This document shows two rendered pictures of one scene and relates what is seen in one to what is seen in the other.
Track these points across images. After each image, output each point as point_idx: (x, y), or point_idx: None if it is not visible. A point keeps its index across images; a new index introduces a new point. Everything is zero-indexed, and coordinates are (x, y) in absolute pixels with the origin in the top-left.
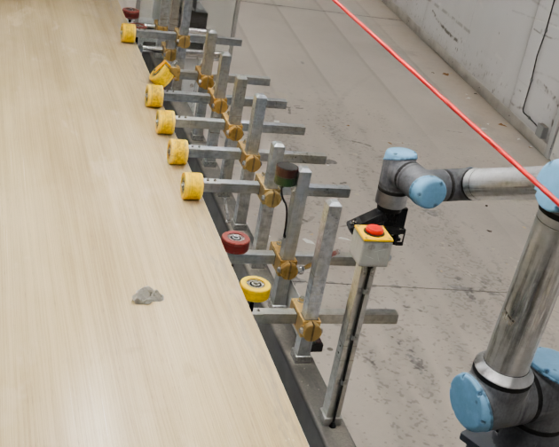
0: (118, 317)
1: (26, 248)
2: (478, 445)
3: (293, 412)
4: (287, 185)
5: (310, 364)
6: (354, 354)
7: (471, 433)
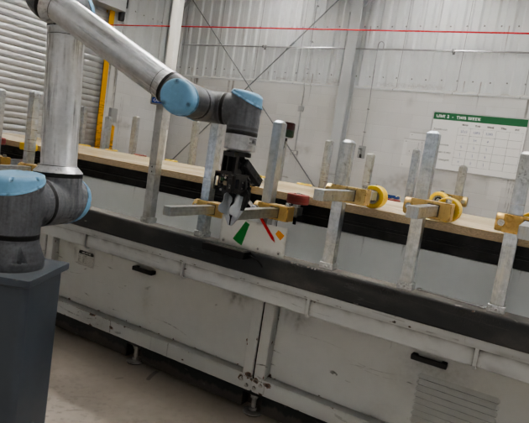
0: None
1: None
2: (50, 259)
3: (145, 165)
4: None
5: (192, 235)
6: (149, 169)
7: (60, 263)
